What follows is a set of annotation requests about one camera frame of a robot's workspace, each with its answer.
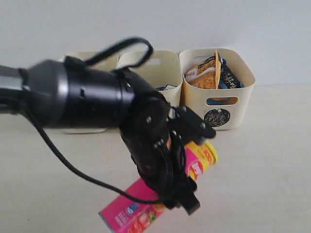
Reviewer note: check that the cream bin circle mark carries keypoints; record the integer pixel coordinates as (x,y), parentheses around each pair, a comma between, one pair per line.
(223,109)

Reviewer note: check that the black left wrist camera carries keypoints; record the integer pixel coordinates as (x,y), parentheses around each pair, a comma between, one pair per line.
(189,126)

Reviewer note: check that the white blue milk carton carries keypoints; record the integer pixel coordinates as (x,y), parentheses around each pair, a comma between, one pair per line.
(163,88)

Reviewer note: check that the pink chips can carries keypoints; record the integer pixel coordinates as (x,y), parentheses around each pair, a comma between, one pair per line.
(126,216)

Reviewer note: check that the orange noodle bag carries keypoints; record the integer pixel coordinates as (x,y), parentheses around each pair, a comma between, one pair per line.
(206,75)

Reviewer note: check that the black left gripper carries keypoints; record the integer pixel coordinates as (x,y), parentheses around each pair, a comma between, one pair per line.
(158,152)

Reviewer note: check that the blue noodle bag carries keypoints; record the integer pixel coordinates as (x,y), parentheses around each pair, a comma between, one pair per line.
(228,80)

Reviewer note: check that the cream bin square mark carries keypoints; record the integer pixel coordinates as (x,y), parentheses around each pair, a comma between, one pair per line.
(161,69)

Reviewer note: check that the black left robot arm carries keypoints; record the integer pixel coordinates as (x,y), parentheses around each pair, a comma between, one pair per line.
(72,94)

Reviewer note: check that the cream bin triangle mark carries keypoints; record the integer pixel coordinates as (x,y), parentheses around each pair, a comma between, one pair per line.
(105,65)

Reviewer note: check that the purple juice carton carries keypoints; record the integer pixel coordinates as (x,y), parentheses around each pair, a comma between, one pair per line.
(169,87)

